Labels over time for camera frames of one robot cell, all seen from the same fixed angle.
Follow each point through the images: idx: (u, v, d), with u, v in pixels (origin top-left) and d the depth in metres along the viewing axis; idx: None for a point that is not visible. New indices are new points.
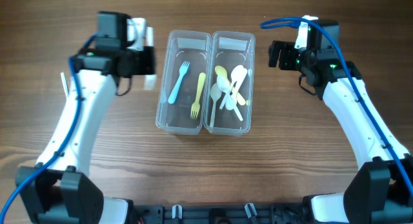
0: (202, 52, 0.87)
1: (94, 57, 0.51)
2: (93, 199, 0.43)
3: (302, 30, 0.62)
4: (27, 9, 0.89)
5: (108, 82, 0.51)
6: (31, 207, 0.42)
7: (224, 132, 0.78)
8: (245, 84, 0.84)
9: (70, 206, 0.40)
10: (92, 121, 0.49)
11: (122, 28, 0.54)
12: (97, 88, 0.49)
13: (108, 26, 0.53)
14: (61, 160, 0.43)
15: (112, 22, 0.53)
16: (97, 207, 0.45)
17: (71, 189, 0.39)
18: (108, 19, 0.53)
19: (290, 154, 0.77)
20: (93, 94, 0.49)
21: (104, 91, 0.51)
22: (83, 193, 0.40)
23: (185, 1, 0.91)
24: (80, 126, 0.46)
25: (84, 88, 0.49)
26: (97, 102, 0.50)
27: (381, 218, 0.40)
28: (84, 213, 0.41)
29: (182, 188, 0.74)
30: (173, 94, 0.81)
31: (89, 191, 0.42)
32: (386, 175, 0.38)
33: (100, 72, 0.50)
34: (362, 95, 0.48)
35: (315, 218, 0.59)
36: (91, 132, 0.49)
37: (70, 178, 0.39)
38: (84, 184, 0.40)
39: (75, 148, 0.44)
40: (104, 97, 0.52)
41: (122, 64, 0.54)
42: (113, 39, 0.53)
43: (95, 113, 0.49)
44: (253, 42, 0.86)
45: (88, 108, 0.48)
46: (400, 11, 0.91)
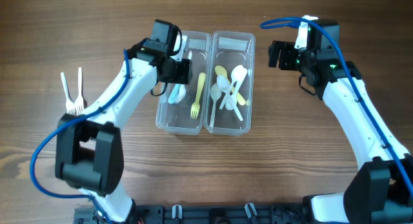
0: (202, 52, 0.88)
1: (144, 54, 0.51)
2: (117, 162, 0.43)
3: (302, 30, 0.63)
4: (27, 9, 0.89)
5: (153, 74, 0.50)
6: (61, 153, 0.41)
7: (224, 132, 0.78)
8: (245, 84, 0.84)
9: (97, 158, 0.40)
10: (134, 97, 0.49)
11: (172, 37, 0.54)
12: (144, 73, 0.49)
13: (161, 33, 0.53)
14: (101, 117, 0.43)
15: (166, 29, 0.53)
16: (115, 179, 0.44)
17: (106, 140, 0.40)
18: (162, 26, 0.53)
19: (289, 154, 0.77)
20: (139, 77, 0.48)
21: (147, 79, 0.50)
22: (115, 149, 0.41)
23: (185, 1, 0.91)
24: (124, 97, 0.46)
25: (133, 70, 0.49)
26: (141, 86, 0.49)
27: (381, 218, 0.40)
28: (107, 172, 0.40)
29: (183, 188, 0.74)
30: (173, 95, 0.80)
31: (117, 152, 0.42)
32: (386, 175, 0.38)
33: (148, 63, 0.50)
34: (362, 95, 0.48)
35: (315, 218, 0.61)
36: (129, 108, 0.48)
37: (109, 130, 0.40)
38: (117, 139, 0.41)
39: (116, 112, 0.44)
40: (147, 85, 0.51)
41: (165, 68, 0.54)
42: (163, 44, 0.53)
43: (137, 93, 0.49)
44: (252, 42, 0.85)
45: (133, 84, 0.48)
46: (401, 11, 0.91)
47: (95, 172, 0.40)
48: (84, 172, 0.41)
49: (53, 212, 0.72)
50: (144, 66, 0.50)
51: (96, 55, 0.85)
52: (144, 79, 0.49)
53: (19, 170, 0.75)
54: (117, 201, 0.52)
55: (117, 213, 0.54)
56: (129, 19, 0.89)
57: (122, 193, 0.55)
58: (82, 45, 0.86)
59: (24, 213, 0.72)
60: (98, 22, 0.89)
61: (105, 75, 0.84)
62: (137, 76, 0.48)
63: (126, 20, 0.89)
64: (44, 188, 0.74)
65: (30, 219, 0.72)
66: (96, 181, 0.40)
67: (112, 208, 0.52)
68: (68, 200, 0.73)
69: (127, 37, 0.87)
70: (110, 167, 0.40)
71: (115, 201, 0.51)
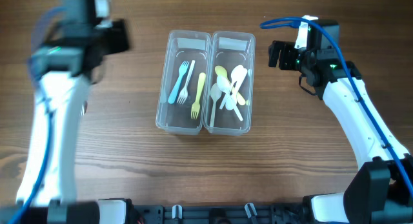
0: (202, 52, 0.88)
1: (64, 49, 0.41)
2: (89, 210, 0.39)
3: (302, 30, 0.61)
4: (28, 9, 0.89)
5: (81, 84, 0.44)
6: None
7: (224, 132, 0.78)
8: (245, 84, 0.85)
9: None
10: (71, 132, 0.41)
11: (89, 5, 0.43)
12: (68, 96, 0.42)
13: (74, 8, 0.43)
14: (42, 193, 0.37)
15: (77, 0, 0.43)
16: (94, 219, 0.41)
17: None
18: (73, 0, 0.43)
19: (289, 154, 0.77)
20: (64, 106, 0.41)
21: (75, 101, 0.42)
22: (75, 219, 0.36)
23: (185, 1, 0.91)
24: (56, 153, 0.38)
25: (51, 99, 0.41)
26: (71, 113, 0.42)
27: (381, 218, 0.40)
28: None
29: (183, 188, 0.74)
30: (173, 94, 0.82)
31: (81, 214, 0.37)
32: (386, 175, 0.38)
33: (68, 75, 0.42)
34: (362, 95, 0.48)
35: (315, 218, 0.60)
36: (72, 155, 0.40)
37: (58, 208, 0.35)
38: (71, 213, 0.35)
39: (56, 177, 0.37)
40: (80, 100, 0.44)
41: (92, 57, 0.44)
42: (82, 24, 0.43)
43: (72, 130, 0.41)
44: (252, 42, 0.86)
45: (62, 123, 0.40)
46: (400, 11, 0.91)
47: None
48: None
49: None
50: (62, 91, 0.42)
51: None
52: (74, 98, 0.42)
53: (19, 170, 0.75)
54: (107, 215, 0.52)
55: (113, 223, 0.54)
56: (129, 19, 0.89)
57: (109, 208, 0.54)
58: None
59: None
60: None
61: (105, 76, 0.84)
62: (59, 108, 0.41)
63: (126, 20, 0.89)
64: None
65: None
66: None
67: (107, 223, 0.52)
68: None
69: None
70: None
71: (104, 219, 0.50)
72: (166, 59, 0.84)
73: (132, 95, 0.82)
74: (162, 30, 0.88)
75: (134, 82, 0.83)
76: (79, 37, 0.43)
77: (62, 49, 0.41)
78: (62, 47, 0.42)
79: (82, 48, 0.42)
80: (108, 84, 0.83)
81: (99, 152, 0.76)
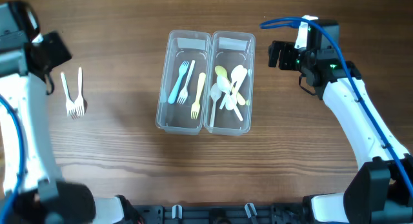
0: (202, 52, 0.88)
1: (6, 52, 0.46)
2: (79, 195, 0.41)
3: (302, 30, 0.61)
4: None
5: (33, 79, 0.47)
6: None
7: (223, 132, 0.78)
8: (245, 84, 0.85)
9: (59, 212, 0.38)
10: (37, 121, 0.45)
11: (22, 19, 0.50)
12: (25, 93, 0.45)
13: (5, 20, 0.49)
14: (28, 179, 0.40)
15: (8, 15, 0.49)
16: (88, 204, 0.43)
17: (53, 196, 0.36)
18: (2, 13, 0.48)
19: (289, 154, 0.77)
20: (24, 101, 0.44)
21: (34, 95, 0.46)
22: (66, 195, 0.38)
23: (184, 1, 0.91)
24: (30, 141, 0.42)
25: (11, 98, 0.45)
26: (33, 106, 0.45)
27: (381, 219, 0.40)
28: (77, 213, 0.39)
29: (183, 188, 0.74)
30: (174, 94, 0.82)
31: (70, 192, 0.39)
32: (386, 175, 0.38)
33: (19, 74, 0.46)
34: (362, 95, 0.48)
35: (315, 217, 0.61)
36: (44, 141, 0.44)
37: (44, 186, 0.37)
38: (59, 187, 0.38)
39: (35, 162, 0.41)
40: (39, 95, 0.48)
41: (40, 54, 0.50)
42: (17, 32, 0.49)
43: (39, 120, 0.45)
44: (253, 42, 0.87)
45: (28, 115, 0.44)
46: (400, 11, 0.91)
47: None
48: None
49: None
50: (18, 90, 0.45)
51: (96, 55, 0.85)
52: (33, 93, 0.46)
53: None
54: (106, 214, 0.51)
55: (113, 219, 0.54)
56: (129, 19, 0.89)
57: (106, 203, 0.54)
58: (82, 45, 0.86)
59: None
60: (98, 22, 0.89)
61: (105, 76, 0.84)
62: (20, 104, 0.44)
63: (126, 20, 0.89)
64: None
65: None
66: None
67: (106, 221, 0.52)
68: None
69: (127, 37, 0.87)
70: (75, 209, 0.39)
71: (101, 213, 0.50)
72: (166, 59, 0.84)
73: (132, 95, 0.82)
74: (162, 30, 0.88)
75: (134, 82, 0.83)
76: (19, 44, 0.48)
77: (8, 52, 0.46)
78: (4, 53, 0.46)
79: (24, 46, 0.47)
80: (108, 84, 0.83)
81: (99, 152, 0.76)
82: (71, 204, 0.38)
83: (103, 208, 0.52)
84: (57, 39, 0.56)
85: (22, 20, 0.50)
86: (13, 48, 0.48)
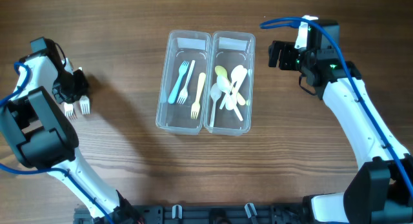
0: (202, 52, 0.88)
1: (31, 56, 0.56)
2: (65, 120, 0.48)
3: (302, 30, 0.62)
4: (28, 9, 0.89)
5: (48, 61, 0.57)
6: (15, 137, 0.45)
7: (223, 132, 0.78)
8: (245, 84, 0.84)
9: (42, 115, 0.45)
10: (44, 75, 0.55)
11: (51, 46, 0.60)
12: (39, 61, 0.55)
13: (37, 46, 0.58)
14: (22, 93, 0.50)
15: (42, 42, 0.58)
16: (73, 135, 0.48)
17: (38, 95, 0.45)
18: (37, 41, 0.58)
19: (290, 155, 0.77)
20: (37, 63, 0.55)
21: (46, 65, 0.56)
22: (51, 103, 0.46)
23: (185, 1, 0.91)
24: (33, 75, 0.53)
25: (30, 61, 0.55)
26: (44, 67, 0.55)
27: (381, 218, 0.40)
28: (58, 122, 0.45)
29: (183, 188, 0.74)
30: (174, 94, 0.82)
31: (59, 110, 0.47)
32: (386, 175, 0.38)
33: (40, 55, 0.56)
34: (363, 95, 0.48)
35: (315, 218, 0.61)
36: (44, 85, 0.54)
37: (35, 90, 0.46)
38: (47, 95, 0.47)
39: (32, 86, 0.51)
40: (49, 70, 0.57)
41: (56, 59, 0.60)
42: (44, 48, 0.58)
43: (45, 75, 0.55)
44: (252, 42, 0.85)
45: (37, 68, 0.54)
46: (400, 11, 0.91)
47: (48, 131, 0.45)
48: (40, 139, 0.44)
49: (53, 212, 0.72)
50: (36, 60, 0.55)
51: (96, 55, 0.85)
52: (45, 65, 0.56)
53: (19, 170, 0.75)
54: (92, 176, 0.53)
55: (101, 190, 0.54)
56: (129, 19, 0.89)
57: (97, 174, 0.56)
58: (82, 45, 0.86)
59: (24, 213, 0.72)
60: (98, 22, 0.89)
61: (105, 75, 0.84)
62: (35, 63, 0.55)
63: (126, 20, 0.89)
64: (44, 188, 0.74)
65: (29, 219, 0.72)
66: (56, 138, 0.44)
67: (92, 185, 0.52)
68: (69, 199, 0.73)
69: (127, 37, 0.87)
70: (57, 118, 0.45)
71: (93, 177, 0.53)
72: (166, 58, 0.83)
73: (133, 95, 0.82)
74: (162, 30, 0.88)
75: (134, 82, 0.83)
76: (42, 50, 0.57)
77: (32, 55, 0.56)
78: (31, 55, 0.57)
79: (45, 51, 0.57)
80: (108, 84, 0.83)
81: (98, 152, 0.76)
82: (54, 112, 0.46)
83: (92, 173, 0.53)
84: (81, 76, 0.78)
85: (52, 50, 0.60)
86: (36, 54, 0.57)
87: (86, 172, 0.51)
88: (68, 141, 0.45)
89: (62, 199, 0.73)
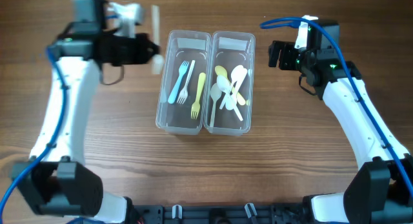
0: (202, 52, 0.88)
1: (74, 44, 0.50)
2: (91, 185, 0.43)
3: (302, 30, 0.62)
4: (28, 9, 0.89)
5: (91, 68, 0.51)
6: (33, 200, 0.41)
7: (223, 132, 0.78)
8: (245, 84, 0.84)
9: (70, 194, 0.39)
10: (80, 108, 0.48)
11: (101, 13, 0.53)
12: (80, 75, 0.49)
13: (86, 10, 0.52)
14: (53, 152, 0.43)
15: (90, 8, 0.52)
16: (96, 195, 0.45)
17: (68, 179, 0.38)
18: (84, 1, 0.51)
19: (289, 154, 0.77)
20: (77, 82, 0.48)
21: (88, 76, 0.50)
22: (82, 182, 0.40)
23: (185, 1, 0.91)
24: (70, 112, 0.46)
25: (67, 76, 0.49)
26: (81, 92, 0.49)
27: (381, 218, 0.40)
28: (84, 199, 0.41)
29: (182, 188, 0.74)
30: (173, 94, 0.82)
31: (87, 179, 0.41)
32: (386, 175, 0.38)
33: (81, 58, 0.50)
34: (362, 95, 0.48)
35: (315, 218, 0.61)
36: (80, 122, 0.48)
37: (68, 166, 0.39)
38: (80, 172, 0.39)
39: (66, 137, 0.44)
40: (91, 81, 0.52)
41: (105, 46, 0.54)
42: (91, 23, 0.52)
43: (82, 102, 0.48)
44: (253, 42, 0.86)
45: (75, 92, 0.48)
46: (400, 11, 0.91)
47: (70, 204, 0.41)
48: (60, 206, 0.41)
49: None
50: (77, 67, 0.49)
51: None
52: (87, 75, 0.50)
53: None
54: (109, 212, 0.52)
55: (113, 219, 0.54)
56: None
57: (113, 200, 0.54)
58: None
59: (24, 213, 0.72)
60: None
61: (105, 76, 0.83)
62: (72, 84, 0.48)
63: None
64: None
65: (30, 219, 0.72)
66: (79, 211, 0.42)
67: (106, 219, 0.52)
68: None
69: None
70: (84, 195, 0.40)
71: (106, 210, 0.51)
72: (166, 59, 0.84)
73: (133, 95, 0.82)
74: (162, 30, 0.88)
75: (134, 82, 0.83)
76: (90, 34, 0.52)
77: (77, 43, 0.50)
78: (73, 39, 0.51)
79: (94, 40, 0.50)
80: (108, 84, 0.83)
81: (99, 152, 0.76)
82: (83, 188, 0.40)
83: (108, 204, 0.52)
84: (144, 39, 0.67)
85: (103, 18, 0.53)
86: (84, 37, 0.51)
87: (103, 213, 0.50)
88: (89, 210, 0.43)
89: None
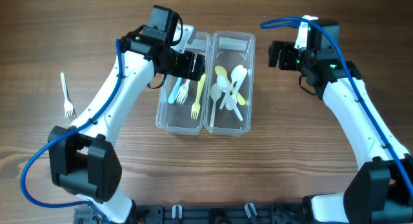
0: (202, 52, 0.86)
1: (141, 43, 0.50)
2: (113, 172, 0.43)
3: (302, 30, 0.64)
4: (28, 9, 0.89)
5: (150, 68, 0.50)
6: (57, 166, 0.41)
7: (223, 132, 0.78)
8: (245, 84, 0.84)
9: (92, 172, 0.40)
10: (128, 99, 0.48)
11: (172, 24, 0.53)
12: (138, 70, 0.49)
13: (160, 19, 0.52)
14: (93, 128, 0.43)
15: (165, 17, 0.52)
16: (113, 186, 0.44)
17: (97, 157, 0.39)
18: (161, 12, 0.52)
19: (289, 154, 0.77)
20: (133, 75, 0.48)
21: (142, 75, 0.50)
22: (108, 164, 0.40)
23: (185, 0, 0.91)
24: (118, 99, 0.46)
25: (127, 67, 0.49)
26: (135, 85, 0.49)
27: (381, 218, 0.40)
28: (102, 181, 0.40)
29: (182, 188, 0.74)
30: (173, 94, 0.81)
31: (111, 164, 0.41)
32: (386, 175, 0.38)
33: (142, 56, 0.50)
34: (363, 95, 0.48)
35: (315, 218, 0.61)
36: (124, 111, 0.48)
37: (102, 145, 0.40)
38: (110, 154, 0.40)
39: (108, 119, 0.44)
40: (144, 80, 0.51)
41: (166, 56, 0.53)
42: (162, 31, 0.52)
43: (131, 95, 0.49)
44: (252, 42, 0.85)
45: (128, 84, 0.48)
46: (400, 11, 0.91)
47: (88, 183, 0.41)
48: (79, 182, 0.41)
49: (53, 212, 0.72)
50: (138, 63, 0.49)
51: (96, 55, 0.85)
52: (139, 77, 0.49)
53: (19, 170, 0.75)
54: (116, 205, 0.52)
55: (117, 215, 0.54)
56: (130, 19, 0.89)
57: (122, 195, 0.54)
58: (82, 45, 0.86)
59: (24, 212, 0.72)
60: (98, 22, 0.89)
61: (105, 75, 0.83)
62: (130, 75, 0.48)
63: (127, 20, 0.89)
64: (44, 188, 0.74)
65: (30, 218, 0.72)
66: (93, 193, 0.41)
67: (110, 212, 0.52)
68: (69, 199, 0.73)
69: None
70: (104, 176, 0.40)
71: (114, 204, 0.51)
72: None
73: None
74: None
75: None
76: (155, 39, 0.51)
77: (141, 45, 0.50)
78: (142, 40, 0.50)
79: (157, 46, 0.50)
80: None
81: None
82: (106, 170, 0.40)
83: (118, 199, 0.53)
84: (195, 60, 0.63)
85: (171, 30, 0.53)
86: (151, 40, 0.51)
87: (110, 204, 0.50)
88: (102, 196, 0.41)
89: (62, 198, 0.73)
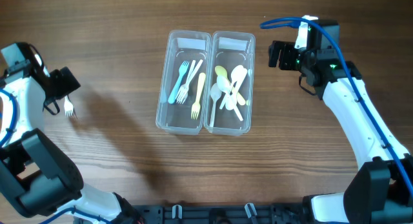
0: (202, 52, 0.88)
1: (13, 74, 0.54)
2: (64, 160, 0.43)
3: (302, 30, 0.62)
4: (28, 9, 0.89)
5: (33, 81, 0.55)
6: (11, 190, 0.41)
7: (224, 132, 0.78)
8: (245, 84, 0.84)
9: (42, 162, 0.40)
10: (33, 106, 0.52)
11: (28, 53, 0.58)
12: (24, 86, 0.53)
13: (14, 54, 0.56)
14: (15, 135, 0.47)
15: (17, 50, 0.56)
16: (77, 175, 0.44)
17: (34, 143, 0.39)
18: (11, 48, 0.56)
19: (290, 154, 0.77)
20: (22, 90, 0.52)
21: (32, 89, 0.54)
22: (50, 148, 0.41)
23: (185, 1, 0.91)
24: (21, 108, 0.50)
25: (13, 91, 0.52)
26: (31, 95, 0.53)
27: (381, 218, 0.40)
28: (60, 168, 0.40)
29: (182, 188, 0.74)
30: (173, 94, 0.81)
31: (55, 151, 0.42)
32: (386, 175, 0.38)
33: (22, 76, 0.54)
34: (363, 95, 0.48)
35: (315, 218, 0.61)
36: (36, 114, 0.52)
37: (31, 133, 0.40)
38: (43, 137, 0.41)
39: (24, 122, 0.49)
40: (37, 91, 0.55)
41: (42, 76, 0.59)
42: (23, 61, 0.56)
43: (33, 101, 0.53)
44: (252, 42, 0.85)
45: (22, 96, 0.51)
46: (400, 11, 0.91)
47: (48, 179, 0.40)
48: (40, 190, 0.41)
49: None
50: (20, 83, 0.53)
51: (96, 55, 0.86)
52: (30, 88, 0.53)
53: None
54: (98, 198, 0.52)
55: (110, 210, 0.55)
56: (129, 19, 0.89)
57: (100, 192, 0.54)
58: (82, 45, 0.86)
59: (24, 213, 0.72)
60: (98, 22, 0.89)
61: (105, 76, 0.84)
62: (19, 92, 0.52)
63: (127, 20, 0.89)
64: None
65: (29, 218, 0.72)
66: (59, 184, 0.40)
67: (98, 208, 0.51)
68: None
69: (127, 37, 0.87)
70: (59, 164, 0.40)
71: (97, 199, 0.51)
72: (166, 59, 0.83)
73: (131, 95, 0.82)
74: (162, 30, 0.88)
75: (134, 82, 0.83)
76: (24, 66, 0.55)
77: (13, 75, 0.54)
78: (12, 73, 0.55)
79: (27, 66, 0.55)
80: (108, 84, 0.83)
81: (99, 152, 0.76)
82: (55, 158, 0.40)
83: (98, 195, 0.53)
84: (67, 73, 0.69)
85: (31, 57, 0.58)
86: (18, 71, 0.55)
87: (92, 199, 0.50)
88: (72, 186, 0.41)
89: None
